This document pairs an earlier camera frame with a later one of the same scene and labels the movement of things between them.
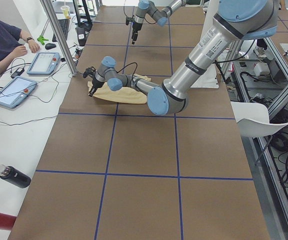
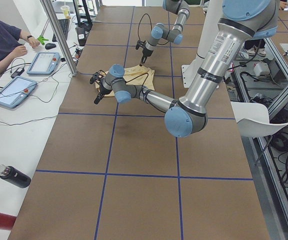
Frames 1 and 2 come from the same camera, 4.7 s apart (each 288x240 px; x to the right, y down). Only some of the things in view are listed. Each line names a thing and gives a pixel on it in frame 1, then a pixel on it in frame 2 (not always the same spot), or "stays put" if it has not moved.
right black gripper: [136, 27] -> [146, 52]
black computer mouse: [49, 46] stays put
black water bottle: [13, 176] stays put
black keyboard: [64, 24] stays put
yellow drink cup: [66, 9] stays put
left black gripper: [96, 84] -> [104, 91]
